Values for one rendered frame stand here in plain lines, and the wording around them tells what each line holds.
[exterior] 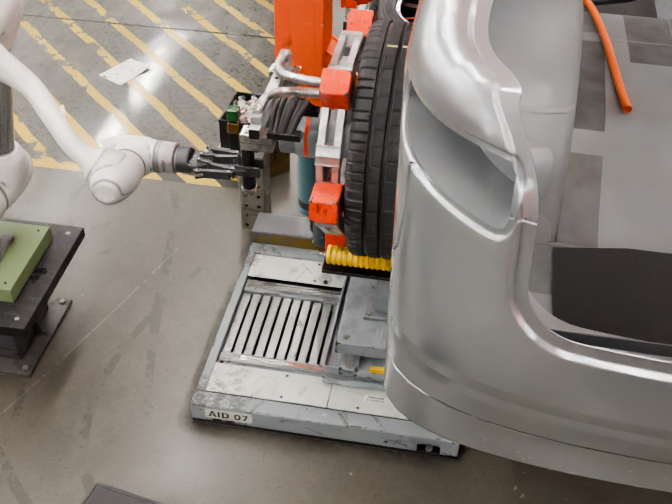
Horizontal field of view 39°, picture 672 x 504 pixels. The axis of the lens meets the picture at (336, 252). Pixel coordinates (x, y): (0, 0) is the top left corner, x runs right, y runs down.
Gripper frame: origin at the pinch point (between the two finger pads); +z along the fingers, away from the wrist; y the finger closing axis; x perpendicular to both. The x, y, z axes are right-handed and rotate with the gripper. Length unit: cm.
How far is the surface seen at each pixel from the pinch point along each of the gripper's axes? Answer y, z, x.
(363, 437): 23, 38, -79
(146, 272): -41, -53, -83
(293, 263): -48, 1, -75
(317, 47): -60, 7, 6
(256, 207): -73, -18, -72
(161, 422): 26, -26, -83
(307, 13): -60, 4, 17
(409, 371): 78, 52, 12
